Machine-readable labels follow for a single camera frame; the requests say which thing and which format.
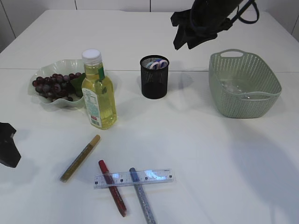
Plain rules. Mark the red glitter pen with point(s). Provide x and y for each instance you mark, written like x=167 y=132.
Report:
x=113 y=189

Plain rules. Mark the gold glitter pen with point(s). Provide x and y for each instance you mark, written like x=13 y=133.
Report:
x=79 y=159

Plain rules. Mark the green woven plastic basket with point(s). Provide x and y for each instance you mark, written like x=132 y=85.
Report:
x=251 y=69

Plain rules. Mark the black blue right robot arm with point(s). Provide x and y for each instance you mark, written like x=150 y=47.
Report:
x=202 y=22

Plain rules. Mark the clear plastic ruler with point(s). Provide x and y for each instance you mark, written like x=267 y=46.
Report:
x=146 y=177

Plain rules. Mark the silver glitter pen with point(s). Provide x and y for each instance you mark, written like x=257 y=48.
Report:
x=145 y=206

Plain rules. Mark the red artificial grape bunch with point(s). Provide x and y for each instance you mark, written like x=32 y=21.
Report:
x=68 y=87

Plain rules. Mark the yellow liquid plastic bottle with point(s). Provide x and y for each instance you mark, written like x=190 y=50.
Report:
x=98 y=91

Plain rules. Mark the pale green wavy plate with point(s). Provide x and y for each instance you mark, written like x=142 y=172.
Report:
x=63 y=67

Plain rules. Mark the blue capped scissors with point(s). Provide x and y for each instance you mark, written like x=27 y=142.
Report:
x=150 y=65

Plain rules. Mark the pink capped scissors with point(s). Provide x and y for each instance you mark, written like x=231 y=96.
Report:
x=159 y=64

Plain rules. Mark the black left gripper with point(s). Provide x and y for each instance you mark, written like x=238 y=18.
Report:
x=9 y=154

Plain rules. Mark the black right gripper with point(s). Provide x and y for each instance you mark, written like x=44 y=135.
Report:
x=192 y=34

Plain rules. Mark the black mesh pen holder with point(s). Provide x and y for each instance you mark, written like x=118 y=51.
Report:
x=154 y=83

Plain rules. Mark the clear plastic sheet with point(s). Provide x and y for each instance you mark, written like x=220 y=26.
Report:
x=236 y=88

